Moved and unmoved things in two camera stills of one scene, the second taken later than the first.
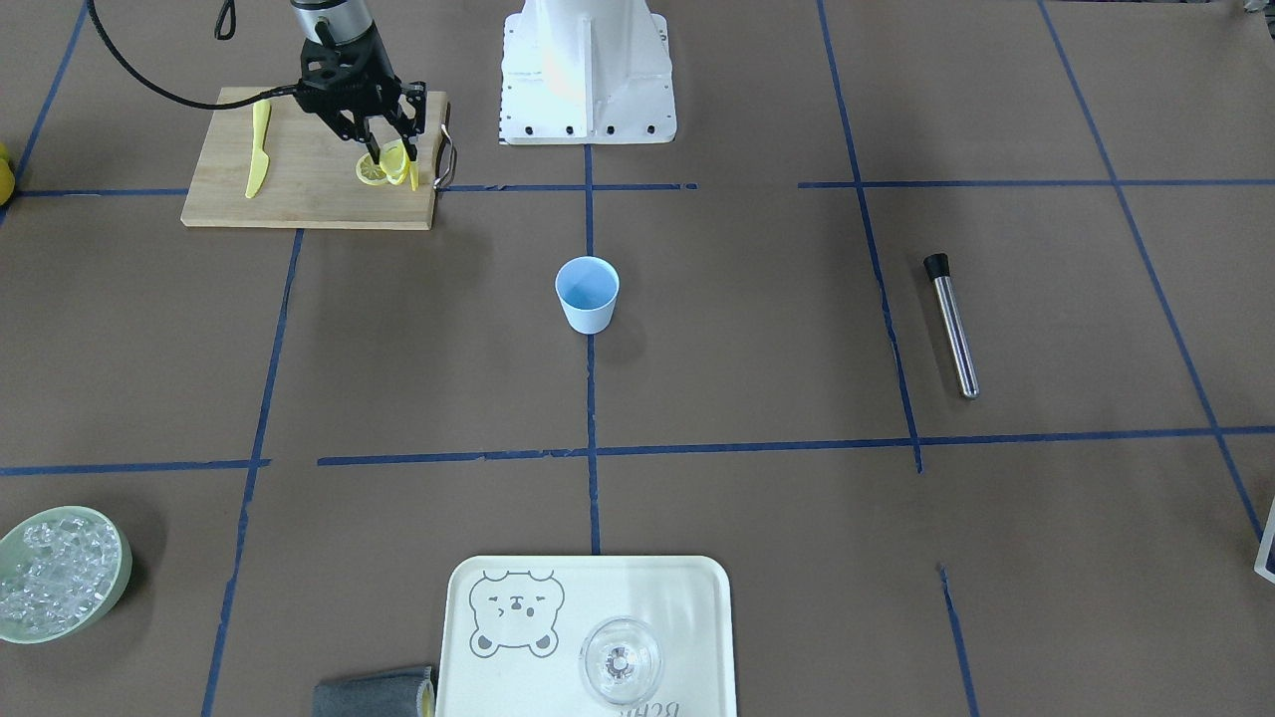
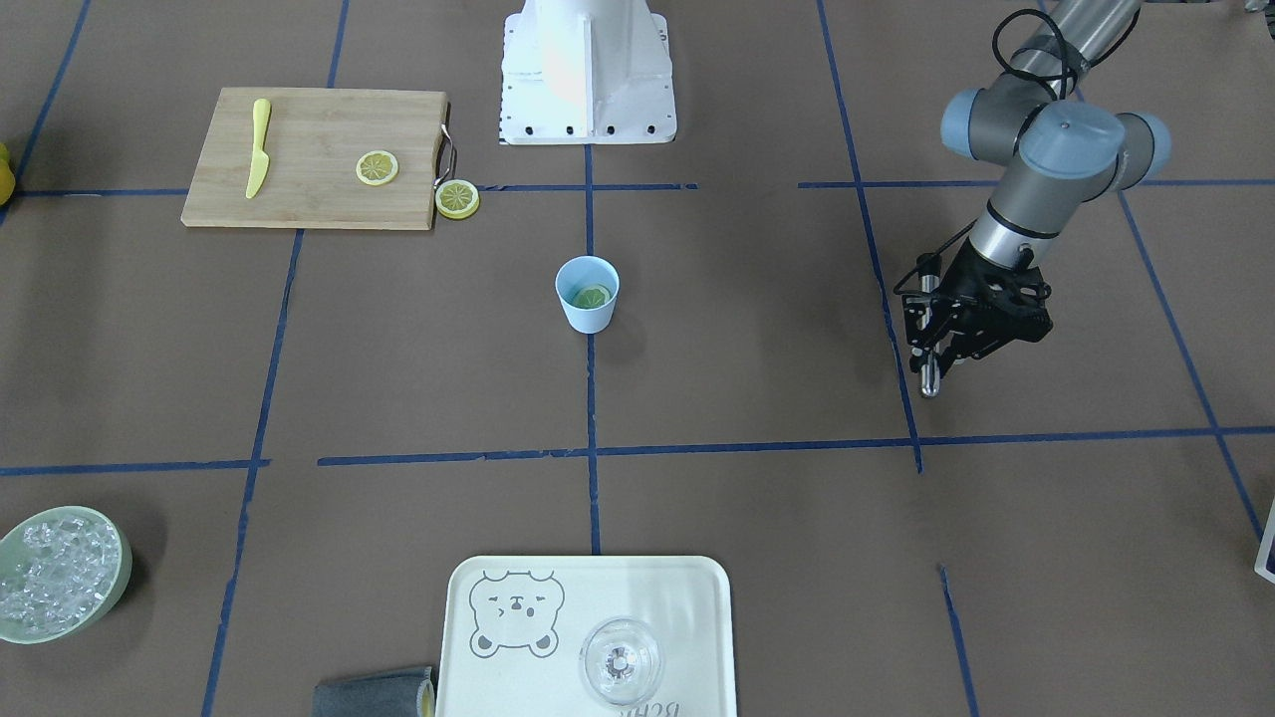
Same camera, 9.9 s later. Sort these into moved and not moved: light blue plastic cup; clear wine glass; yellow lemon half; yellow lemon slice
Moved: yellow lemon half
Not moved: light blue plastic cup; yellow lemon slice; clear wine glass
